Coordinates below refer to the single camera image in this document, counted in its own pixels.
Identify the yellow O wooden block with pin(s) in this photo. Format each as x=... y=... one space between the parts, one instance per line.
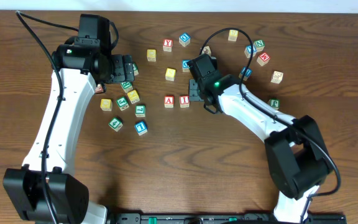
x=151 y=55

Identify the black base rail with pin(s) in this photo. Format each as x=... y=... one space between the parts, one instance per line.
x=213 y=218

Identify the yellow S wooden block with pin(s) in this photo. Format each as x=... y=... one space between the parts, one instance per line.
x=170 y=74

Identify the blue T wooden block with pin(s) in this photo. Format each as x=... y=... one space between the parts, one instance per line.
x=141 y=128

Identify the yellow K wooden block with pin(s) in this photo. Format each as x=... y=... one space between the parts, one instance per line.
x=133 y=96

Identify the green L wooden block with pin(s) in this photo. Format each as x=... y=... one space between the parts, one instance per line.
x=140 y=111

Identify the green R wooden block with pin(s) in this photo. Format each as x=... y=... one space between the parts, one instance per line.
x=127 y=86

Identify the red M wooden block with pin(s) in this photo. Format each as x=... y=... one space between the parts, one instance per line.
x=263 y=59

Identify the blue d wooden block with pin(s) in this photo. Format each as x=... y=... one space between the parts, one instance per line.
x=185 y=66
x=184 y=39

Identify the yellow far wooden block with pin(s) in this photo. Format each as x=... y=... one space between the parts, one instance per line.
x=233 y=34

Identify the plain picture wooden block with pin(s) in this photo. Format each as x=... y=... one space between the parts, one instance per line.
x=206 y=50

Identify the red I wooden block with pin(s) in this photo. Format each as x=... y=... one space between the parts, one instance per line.
x=184 y=101

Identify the red A wooden block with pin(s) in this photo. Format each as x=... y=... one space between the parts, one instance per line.
x=169 y=101

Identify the green j wooden block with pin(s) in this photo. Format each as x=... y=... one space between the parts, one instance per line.
x=274 y=103
x=122 y=103

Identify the blue H wooden block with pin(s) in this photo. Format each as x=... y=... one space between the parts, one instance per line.
x=245 y=73

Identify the green N wooden block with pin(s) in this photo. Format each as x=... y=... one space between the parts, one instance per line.
x=259 y=45

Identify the blue X wooden block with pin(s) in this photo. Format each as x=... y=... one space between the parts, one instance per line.
x=250 y=51

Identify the blue D far wooden block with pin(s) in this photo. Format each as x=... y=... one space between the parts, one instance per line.
x=184 y=39

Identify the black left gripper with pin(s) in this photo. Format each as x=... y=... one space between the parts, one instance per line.
x=119 y=74

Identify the yellow G wooden block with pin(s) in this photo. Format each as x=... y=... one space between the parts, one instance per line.
x=106 y=104

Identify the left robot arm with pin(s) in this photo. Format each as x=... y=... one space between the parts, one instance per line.
x=44 y=188

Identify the plain animal wooden block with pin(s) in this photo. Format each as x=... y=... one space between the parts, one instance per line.
x=277 y=77

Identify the green V wooden block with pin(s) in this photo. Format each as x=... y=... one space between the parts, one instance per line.
x=135 y=69

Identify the blue D centre wooden block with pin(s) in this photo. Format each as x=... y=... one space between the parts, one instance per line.
x=185 y=66

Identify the green J left wooden block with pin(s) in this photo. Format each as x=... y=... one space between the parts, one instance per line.
x=122 y=103

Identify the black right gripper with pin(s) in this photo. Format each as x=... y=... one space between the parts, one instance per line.
x=192 y=91

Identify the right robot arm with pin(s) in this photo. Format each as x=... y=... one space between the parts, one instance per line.
x=298 y=160

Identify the red Y wooden block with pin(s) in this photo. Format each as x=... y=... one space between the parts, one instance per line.
x=167 y=45

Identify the green 4 wooden block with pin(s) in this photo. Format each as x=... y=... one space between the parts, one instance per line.
x=115 y=124

